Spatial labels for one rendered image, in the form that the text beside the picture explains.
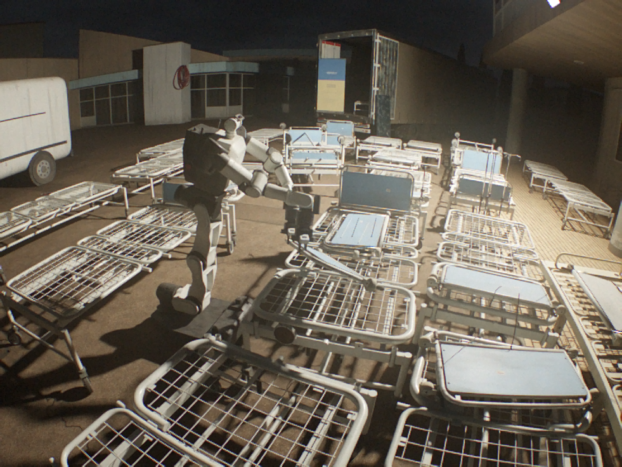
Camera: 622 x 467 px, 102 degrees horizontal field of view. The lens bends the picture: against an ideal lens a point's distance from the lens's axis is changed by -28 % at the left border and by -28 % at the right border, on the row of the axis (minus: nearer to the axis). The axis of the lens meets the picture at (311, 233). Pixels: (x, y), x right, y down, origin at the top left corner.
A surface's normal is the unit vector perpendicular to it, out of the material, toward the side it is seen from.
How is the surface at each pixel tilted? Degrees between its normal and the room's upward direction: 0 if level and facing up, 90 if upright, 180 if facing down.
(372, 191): 90
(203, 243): 90
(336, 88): 91
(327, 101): 91
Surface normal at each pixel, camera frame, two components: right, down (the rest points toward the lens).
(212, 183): -0.14, 0.59
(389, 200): -0.29, 0.37
